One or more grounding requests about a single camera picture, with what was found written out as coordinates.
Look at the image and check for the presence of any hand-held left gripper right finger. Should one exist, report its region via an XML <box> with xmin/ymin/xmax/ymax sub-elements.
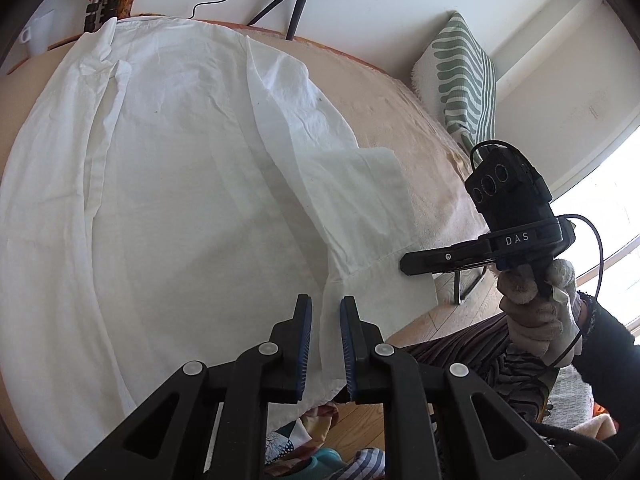
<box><xmin>339</xmin><ymin>296</ymin><xmax>583</xmax><ymax>480</ymax></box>

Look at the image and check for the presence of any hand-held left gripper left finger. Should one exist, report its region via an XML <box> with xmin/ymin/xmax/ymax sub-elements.
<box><xmin>65</xmin><ymin>294</ymin><xmax>313</xmax><ymax>480</ymax></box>

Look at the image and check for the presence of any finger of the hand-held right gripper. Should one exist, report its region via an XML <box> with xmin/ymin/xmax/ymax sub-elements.
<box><xmin>400</xmin><ymin>237</ymin><xmax>501</xmax><ymax>278</ymax></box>

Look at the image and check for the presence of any white shirt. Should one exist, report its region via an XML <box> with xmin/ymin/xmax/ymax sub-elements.
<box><xmin>0</xmin><ymin>16</ymin><xmax>437</xmax><ymax>441</ymax></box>

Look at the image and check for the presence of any person's right forearm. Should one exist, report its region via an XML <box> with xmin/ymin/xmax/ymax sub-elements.
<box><xmin>570</xmin><ymin>292</ymin><xmax>640</xmax><ymax>446</ymax></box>

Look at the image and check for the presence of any person's right hand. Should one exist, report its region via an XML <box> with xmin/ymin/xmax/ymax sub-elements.
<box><xmin>497</xmin><ymin>257</ymin><xmax>588</xmax><ymax>366</ymax></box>

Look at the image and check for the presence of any colourful patterned cloth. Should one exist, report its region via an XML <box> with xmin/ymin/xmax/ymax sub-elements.
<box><xmin>265</xmin><ymin>402</ymin><xmax>346</xmax><ymax>466</ymax></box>

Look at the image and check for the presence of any bright window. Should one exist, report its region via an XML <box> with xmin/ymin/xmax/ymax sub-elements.
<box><xmin>550</xmin><ymin>125</ymin><xmax>640</xmax><ymax>351</ymax></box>

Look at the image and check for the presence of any green patterned pillow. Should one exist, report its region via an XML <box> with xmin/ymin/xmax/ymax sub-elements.
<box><xmin>412</xmin><ymin>11</ymin><xmax>498</xmax><ymax>153</ymax></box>

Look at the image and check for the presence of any black mini tripod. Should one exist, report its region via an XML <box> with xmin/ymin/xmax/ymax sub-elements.
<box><xmin>246</xmin><ymin>0</ymin><xmax>321</xmax><ymax>42</ymax></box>

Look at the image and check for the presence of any white mug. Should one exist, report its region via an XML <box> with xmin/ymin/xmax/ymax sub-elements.
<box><xmin>20</xmin><ymin>7</ymin><xmax>58</xmax><ymax>56</ymax></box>

